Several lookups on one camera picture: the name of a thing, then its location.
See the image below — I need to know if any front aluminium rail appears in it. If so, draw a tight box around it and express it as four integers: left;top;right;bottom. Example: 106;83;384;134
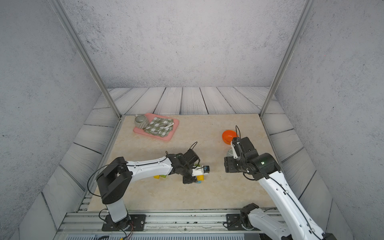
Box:
55;209;270;240

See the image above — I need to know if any striped ceramic cup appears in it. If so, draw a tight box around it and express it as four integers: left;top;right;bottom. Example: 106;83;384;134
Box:
135;115;150;130

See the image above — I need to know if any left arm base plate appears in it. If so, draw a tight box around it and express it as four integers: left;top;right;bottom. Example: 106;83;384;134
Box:
102;214;146;232

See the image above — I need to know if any right aluminium frame post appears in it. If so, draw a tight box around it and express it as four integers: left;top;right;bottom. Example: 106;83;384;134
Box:
260;0;316;119

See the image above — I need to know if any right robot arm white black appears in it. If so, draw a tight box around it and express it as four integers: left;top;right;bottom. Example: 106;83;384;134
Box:
225;137;335;240

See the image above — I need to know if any yellow long lego brick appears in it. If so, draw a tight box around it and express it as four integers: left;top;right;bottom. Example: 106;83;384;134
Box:
197;175;204;182

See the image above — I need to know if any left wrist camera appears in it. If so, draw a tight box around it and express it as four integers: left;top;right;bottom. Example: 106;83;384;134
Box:
192;166;210;177

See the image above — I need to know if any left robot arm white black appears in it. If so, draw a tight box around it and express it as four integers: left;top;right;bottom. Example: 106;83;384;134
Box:
96;149;210;224

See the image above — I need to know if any orange plastic bowl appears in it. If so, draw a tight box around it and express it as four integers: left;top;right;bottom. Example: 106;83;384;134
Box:
222;130;238;145

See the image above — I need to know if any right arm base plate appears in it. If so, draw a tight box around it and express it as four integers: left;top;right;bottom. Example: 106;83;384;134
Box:
223;214;250;231

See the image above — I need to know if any left aluminium frame post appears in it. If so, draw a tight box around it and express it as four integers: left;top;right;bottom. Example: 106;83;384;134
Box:
49;0;122;120

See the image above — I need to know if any aluminium frame post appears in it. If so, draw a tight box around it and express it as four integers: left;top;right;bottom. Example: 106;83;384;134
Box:
49;0;122;120
260;0;316;119

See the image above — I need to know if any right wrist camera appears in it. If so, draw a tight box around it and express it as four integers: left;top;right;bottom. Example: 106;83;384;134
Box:
232;137;241;159

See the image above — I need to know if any green checkered cloth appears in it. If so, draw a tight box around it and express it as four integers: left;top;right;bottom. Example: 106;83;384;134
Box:
144;117;175;138

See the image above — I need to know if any pink plastic tray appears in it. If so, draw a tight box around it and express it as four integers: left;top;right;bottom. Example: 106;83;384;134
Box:
134;113;180;141

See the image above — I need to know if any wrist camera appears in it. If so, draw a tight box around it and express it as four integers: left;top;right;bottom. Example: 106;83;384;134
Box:
192;166;210;177
232;137;241;159

